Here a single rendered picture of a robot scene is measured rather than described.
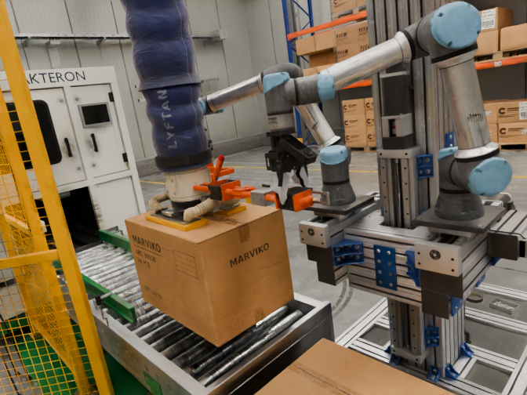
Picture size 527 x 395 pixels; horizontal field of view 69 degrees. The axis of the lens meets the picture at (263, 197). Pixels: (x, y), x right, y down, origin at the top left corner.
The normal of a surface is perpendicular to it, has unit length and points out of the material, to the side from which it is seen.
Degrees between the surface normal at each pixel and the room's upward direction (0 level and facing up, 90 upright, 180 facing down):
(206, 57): 90
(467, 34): 83
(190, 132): 74
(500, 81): 90
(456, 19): 83
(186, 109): 69
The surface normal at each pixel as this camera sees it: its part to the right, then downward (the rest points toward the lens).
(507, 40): -0.72, 0.26
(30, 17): 0.68, 0.08
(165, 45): 0.37, -0.11
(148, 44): -0.15, -0.03
